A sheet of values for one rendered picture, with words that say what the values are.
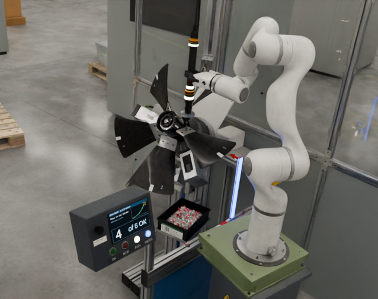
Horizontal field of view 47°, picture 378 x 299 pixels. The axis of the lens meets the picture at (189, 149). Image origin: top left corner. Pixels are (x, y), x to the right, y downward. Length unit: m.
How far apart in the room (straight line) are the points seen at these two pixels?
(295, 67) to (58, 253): 2.26
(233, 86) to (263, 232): 0.62
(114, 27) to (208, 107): 2.72
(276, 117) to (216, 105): 0.97
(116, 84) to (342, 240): 3.28
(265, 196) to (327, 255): 1.33
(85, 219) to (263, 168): 0.60
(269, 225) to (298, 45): 0.63
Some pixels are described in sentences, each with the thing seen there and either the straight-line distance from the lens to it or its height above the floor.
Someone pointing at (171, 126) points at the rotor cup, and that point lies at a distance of 2.14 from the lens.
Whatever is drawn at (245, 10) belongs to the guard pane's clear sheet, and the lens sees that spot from 2.73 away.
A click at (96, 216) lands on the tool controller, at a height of 1.25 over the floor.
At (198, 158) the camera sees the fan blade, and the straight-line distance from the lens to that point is 2.01.
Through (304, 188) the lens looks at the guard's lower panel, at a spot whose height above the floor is 0.75.
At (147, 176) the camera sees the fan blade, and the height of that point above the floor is 0.99.
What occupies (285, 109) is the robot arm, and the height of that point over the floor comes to 1.57.
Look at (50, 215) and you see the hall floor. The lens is 3.62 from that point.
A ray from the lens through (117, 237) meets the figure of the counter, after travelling 1.49.
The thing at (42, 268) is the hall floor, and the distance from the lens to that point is 3.15.
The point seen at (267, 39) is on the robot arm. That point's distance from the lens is 1.46.
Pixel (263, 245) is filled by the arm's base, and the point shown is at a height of 1.06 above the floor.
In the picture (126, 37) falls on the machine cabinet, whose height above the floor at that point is 1.00.
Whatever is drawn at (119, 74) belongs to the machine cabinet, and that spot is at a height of 0.55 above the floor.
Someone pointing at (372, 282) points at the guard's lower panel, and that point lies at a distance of 2.76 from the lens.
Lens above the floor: 2.08
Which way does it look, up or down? 27 degrees down
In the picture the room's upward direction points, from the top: 5 degrees clockwise
